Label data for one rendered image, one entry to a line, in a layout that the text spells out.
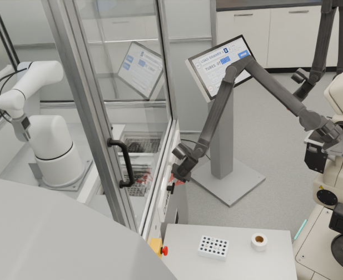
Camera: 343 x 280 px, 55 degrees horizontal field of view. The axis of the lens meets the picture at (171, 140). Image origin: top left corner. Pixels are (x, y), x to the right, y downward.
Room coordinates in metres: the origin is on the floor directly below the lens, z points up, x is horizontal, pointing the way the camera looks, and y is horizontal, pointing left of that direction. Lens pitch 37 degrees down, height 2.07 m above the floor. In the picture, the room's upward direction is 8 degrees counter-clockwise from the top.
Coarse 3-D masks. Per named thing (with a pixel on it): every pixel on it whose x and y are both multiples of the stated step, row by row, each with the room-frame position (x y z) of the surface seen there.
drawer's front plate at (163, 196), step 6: (168, 168) 1.26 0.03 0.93; (168, 174) 1.22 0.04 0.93; (168, 180) 1.20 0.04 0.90; (162, 186) 1.14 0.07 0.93; (162, 192) 1.10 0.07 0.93; (168, 192) 1.17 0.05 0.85; (162, 198) 1.06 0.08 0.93; (168, 198) 1.15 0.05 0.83; (162, 204) 1.04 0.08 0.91; (162, 210) 1.02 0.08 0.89; (162, 216) 1.01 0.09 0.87
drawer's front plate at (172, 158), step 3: (177, 132) 1.57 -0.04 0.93; (177, 135) 1.54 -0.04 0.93; (174, 138) 1.51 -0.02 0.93; (177, 138) 1.52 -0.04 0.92; (174, 141) 1.49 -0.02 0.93; (177, 141) 1.51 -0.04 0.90; (180, 141) 1.59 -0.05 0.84; (174, 144) 1.46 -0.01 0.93; (177, 144) 1.50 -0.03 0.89; (174, 147) 1.43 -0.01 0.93; (171, 150) 1.41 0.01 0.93; (171, 153) 1.38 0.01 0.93; (171, 156) 1.36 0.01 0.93; (174, 156) 1.39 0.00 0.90; (171, 159) 1.33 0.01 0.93; (174, 159) 1.38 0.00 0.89; (168, 162) 1.32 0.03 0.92; (171, 162) 1.31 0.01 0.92; (174, 162) 1.37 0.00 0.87; (171, 165) 1.31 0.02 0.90; (171, 168) 1.32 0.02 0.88
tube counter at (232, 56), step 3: (231, 54) 2.12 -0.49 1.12; (234, 54) 2.12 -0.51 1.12; (225, 57) 2.08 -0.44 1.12; (228, 57) 2.09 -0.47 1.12; (231, 57) 2.10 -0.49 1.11; (234, 57) 2.11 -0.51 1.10; (219, 60) 2.05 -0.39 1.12; (222, 60) 2.06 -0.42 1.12; (225, 60) 2.07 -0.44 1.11; (228, 60) 2.08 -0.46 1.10; (231, 60) 2.09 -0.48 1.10; (216, 63) 2.03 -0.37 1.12; (219, 63) 2.03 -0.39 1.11; (222, 63) 2.04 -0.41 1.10; (225, 63) 2.05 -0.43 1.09; (219, 66) 2.02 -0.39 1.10
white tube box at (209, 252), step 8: (208, 240) 0.91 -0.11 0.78; (216, 240) 0.89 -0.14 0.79; (224, 240) 0.88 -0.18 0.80; (200, 248) 0.86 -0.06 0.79; (208, 248) 0.85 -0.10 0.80; (216, 248) 0.85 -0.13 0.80; (224, 248) 0.84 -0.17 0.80; (208, 256) 0.83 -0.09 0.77; (216, 256) 0.81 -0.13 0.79; (224, 256) 0.80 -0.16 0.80
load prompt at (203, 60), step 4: (224, 48) 2.13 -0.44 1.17; (228, 48) 2.14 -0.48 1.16; (212, 52) 2.08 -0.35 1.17; (216, 52) 2.09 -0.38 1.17; (220, 52) 2.10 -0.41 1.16; (224, 52) 2.11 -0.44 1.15; (228, 52) 2.12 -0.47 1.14; (204, 56) 2.03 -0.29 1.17; (208, 56) 2.04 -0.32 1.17; (212, 56) 2.05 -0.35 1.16; (216, 56) 2.07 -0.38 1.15; (220, 56) 2.08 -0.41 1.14; (200, 60) 2.00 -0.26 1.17; (204, 60) 2.01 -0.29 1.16; (208, 60) 2.02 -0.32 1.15; (212, 60) 2.03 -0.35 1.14; (204, 64) 1.99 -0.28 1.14
